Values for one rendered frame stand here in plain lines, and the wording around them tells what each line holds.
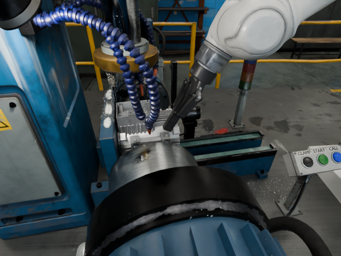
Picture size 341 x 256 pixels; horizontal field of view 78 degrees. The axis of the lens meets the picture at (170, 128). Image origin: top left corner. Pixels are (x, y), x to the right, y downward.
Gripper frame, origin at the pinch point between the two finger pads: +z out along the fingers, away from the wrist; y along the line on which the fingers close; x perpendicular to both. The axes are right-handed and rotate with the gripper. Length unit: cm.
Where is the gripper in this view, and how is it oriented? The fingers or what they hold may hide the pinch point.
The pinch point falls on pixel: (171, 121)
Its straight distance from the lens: 69.3
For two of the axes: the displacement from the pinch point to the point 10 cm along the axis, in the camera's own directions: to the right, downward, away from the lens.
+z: -4.9, 7.6, 4.3
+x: 8.5, 3.1, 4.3
